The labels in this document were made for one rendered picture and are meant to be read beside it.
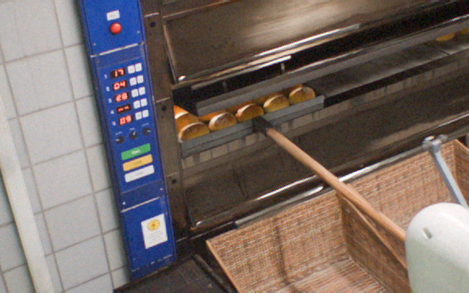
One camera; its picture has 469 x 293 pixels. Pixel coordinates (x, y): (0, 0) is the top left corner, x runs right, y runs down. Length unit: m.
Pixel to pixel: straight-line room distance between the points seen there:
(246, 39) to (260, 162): 0.47
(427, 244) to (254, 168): 1.36
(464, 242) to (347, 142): 1.54
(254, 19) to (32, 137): 0.73
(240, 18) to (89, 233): 0.79
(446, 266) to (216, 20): 1.23
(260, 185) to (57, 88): 0.81
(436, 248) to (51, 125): 1.20
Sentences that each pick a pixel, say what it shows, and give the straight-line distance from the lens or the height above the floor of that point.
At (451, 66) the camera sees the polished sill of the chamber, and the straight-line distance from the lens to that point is 2.74.
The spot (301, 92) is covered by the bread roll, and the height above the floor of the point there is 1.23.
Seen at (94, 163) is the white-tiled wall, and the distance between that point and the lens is 2.02.
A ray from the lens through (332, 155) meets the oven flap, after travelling 2.48.
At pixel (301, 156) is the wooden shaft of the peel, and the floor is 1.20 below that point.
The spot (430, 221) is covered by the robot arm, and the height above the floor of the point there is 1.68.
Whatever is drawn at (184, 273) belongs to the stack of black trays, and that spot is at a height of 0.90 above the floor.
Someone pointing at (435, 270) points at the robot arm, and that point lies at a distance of 1.03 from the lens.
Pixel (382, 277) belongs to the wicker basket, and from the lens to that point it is 2.52.
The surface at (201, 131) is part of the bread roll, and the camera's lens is 2.20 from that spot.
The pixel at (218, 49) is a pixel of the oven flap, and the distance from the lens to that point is 2.04.
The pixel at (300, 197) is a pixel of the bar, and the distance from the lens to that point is 1.95.
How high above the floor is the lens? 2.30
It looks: 32 degrees down
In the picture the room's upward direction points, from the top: 4 degrees counter-clockwise
